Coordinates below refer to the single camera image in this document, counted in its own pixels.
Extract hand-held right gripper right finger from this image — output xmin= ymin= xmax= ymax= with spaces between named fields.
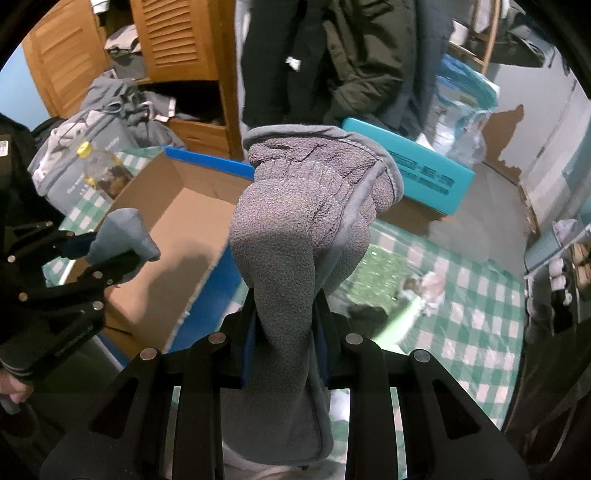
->
xmin=316 ymin=295 xmax=532 ymax=480

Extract person's left hand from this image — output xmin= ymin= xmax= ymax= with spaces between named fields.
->
xmin=0 ymin=369 xmax=35 ymax=416

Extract green patterned cloth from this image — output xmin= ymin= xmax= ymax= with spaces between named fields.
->
xmin=342 ymin=249 xmax=411 ymax=305

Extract light green black-toed sock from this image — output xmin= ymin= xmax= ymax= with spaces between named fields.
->
xmin=346 ymin=293 xmax=428 ymax=352

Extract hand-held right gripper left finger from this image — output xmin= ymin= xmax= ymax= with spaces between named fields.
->
xmin=39 ymin=288 xmax=260 ymax=480

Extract grey clothes pile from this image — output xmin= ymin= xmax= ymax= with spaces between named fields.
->
xmin=104 ymin=25 xmax=141 ymax=79

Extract brown cardboard box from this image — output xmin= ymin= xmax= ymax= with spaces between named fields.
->
xmin=374 ymin=196 xmax=446 ymax=236

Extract plain blue-grey sock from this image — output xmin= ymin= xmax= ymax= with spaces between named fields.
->
xmin=87 ymin=208 xmax=161 ymax=266

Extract blue clear plastic bag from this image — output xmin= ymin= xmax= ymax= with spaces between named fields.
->
xmin=436 ymin=55 xmax=502 ymax=167

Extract person's black jacket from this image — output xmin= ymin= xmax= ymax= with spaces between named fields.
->
xmin=0 ymin=114 xmax=63 ymax=232

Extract grey cloth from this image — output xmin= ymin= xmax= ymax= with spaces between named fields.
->
xmin=229 ymin=124 xmax=406 ymax=462

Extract olive hanging jacket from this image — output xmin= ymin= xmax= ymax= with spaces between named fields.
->
xmin=323 ymin=0 xmax=455 ymax=134

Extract teal printed box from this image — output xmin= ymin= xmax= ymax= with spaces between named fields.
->
xmin=342 ymin=117 xmax=476 ymax=217

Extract shoe rack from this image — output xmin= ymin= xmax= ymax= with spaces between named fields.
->
xmin=524 ymin=219 xmax=591 ymax=333

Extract green checkered tablecloth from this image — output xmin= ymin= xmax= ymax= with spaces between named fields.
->
xmin=44 ymin=152 xmax=527 ymax=480

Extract blue-rimmed cardboard box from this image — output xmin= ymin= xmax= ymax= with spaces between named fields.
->
xmin=65 ymin=147 xmax=258 ymax=370

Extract yellow-capped plastic bottle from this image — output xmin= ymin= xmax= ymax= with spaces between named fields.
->
xmin=76 ymin=142 xmax=134 ymax=201

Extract dark grey folded garment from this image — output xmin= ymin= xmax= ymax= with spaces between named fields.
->
xmin=139 ymin=90 xmax=178 ymax=123

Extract grey printed bag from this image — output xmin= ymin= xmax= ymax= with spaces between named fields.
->
xmin=28 ymin=110 xmax=134 ymax=217

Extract black hanging jacket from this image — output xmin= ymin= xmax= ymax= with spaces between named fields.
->
xmin=240 ymin=0 xmax=333 ymax=134

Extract wooden louvred wardrobe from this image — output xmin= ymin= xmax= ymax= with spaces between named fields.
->
xmin=21 ymin=0 xmax=245 ymax=160

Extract wooden chair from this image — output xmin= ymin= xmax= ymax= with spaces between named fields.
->
xmin=450 ymin=0 xmax=502 ymax=75

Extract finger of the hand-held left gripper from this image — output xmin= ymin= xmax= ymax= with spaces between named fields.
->
xmin=28 ymin=251 xmax=151 ymax=319
xmin=0 ymin=220 xmax=100 ymax=266

